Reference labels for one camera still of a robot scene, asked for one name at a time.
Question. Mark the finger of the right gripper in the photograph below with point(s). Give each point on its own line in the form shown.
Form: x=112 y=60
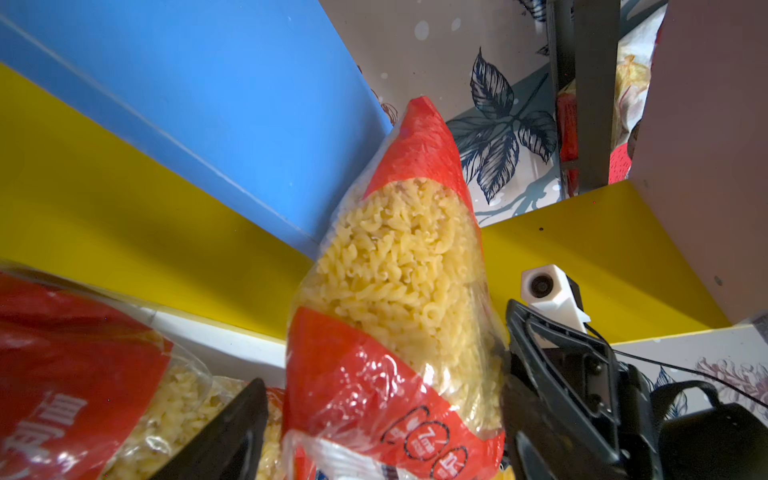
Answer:
x=573 y=374

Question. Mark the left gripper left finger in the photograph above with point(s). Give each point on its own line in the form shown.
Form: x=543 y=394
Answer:
x=230 y=446

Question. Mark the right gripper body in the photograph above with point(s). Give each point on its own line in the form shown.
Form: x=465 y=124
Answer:
x=615 y=422

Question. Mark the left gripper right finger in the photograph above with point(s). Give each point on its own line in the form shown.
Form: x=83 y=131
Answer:
x=545 y=440

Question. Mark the red macaroni bag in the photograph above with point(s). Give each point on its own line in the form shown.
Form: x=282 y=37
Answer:
x=394 y=355

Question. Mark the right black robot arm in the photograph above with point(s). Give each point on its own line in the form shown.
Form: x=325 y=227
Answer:
x=699 y=435

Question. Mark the red noodle bag left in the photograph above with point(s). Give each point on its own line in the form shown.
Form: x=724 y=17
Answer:
x=89 y=390

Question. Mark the yellow shelf unit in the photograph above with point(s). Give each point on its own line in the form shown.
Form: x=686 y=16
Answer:
x=190 y=153

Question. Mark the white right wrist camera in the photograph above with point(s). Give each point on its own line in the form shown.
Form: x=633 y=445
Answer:
x=549 y=292

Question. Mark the black wall basket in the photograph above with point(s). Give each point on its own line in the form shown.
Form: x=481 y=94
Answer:
x=585 y=90

